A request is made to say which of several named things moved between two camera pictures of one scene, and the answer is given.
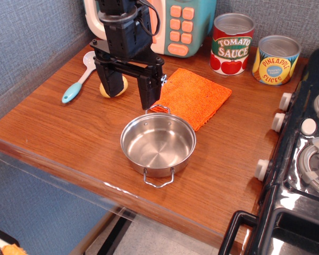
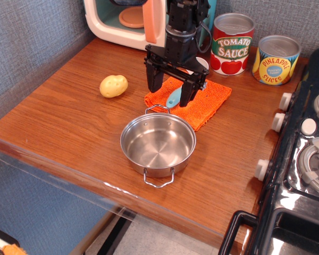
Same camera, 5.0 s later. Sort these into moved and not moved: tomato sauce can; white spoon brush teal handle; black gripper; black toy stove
Moved: black gripper; white spoon brush teal handle
Not moved: tomato sauce can; black toy stove
